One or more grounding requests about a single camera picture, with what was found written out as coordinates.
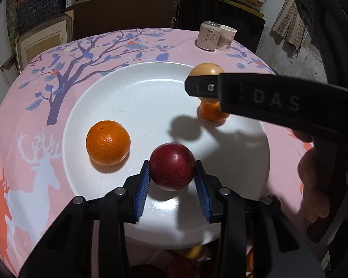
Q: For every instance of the small orange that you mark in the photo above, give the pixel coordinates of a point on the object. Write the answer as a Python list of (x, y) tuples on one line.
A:
[(250, 260), (210, 113)]

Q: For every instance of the pile of blue patterned boxes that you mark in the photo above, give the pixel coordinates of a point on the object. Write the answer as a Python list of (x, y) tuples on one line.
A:
[(37, 8)]

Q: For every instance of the brick pattern paper sheets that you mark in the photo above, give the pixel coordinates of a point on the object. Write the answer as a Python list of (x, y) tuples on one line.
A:
[(290, 20)]

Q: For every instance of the large orange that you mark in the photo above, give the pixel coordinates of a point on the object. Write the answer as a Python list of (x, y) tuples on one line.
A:
[(108, 142)]

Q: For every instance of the wooden picture frame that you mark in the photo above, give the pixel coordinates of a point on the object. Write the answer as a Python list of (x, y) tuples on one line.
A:
[(40, 43)]

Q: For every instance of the pink printed tablecloth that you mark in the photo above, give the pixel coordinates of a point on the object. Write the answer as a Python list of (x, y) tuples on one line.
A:
[(32, 107)]

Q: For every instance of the printed paper cup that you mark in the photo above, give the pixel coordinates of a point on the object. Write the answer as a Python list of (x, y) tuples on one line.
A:
[(227, 39)]

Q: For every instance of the white round plate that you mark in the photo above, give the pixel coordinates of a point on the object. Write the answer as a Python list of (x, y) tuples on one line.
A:
[(139, 98)]

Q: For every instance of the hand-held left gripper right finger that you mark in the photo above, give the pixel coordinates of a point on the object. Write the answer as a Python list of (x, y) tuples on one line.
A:
[(203, 198)]

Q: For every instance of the black flat panel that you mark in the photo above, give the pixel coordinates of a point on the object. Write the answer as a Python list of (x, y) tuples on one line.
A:
[(220, 8)]

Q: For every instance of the yellow apple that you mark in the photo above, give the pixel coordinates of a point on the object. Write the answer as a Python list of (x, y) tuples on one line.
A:
[(206, 69), (195, 252)]

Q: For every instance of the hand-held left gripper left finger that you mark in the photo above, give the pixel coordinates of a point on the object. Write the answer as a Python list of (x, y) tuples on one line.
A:
[(142, 192)]

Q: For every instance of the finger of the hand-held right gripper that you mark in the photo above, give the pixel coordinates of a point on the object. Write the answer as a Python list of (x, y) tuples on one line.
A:
[(278, 101)]

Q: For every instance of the brown board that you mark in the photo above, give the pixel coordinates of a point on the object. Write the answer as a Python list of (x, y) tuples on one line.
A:
[(119, 17)]

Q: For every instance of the pink drink can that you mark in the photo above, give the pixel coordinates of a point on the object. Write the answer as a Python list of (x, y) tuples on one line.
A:
[(207, 36)]

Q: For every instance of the person's right hand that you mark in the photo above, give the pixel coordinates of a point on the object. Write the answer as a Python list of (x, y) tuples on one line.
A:
[(313, 185)]

